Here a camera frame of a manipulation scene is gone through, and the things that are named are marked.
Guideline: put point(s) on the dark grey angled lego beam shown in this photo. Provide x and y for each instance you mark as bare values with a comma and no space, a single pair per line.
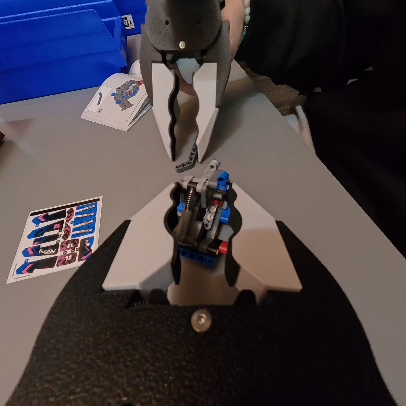
185,165

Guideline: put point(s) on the person's right forearm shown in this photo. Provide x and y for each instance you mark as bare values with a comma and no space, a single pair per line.
317,41

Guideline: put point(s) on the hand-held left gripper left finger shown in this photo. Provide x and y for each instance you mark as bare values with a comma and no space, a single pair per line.
136,253

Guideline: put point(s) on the blue pink sticker sheet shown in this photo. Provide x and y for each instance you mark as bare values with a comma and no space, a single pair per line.
54,241

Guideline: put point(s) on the open lego instruction booklet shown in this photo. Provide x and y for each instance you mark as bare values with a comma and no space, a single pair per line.
111,107

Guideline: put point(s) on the grey blue lego chassis assembly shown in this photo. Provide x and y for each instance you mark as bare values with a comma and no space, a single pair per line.
203,222

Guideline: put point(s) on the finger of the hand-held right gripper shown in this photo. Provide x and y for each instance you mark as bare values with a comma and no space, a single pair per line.
163,104
207,104

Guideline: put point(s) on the blue storage bin white tag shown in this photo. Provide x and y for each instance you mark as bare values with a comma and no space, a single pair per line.
136,9

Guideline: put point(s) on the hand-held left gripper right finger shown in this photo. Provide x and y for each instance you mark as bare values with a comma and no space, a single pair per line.
269,253

